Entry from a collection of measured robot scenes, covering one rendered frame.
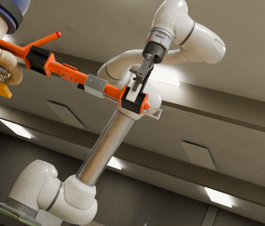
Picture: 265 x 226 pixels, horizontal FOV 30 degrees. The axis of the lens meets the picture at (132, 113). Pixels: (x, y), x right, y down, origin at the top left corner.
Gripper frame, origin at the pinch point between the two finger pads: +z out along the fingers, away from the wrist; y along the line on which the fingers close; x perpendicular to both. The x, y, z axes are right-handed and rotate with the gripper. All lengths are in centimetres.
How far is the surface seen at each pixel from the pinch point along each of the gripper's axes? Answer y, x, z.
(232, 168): -931, 144, -274
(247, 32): -378, 41, -273
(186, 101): -581, -1, -242
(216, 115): -567, 52, -234
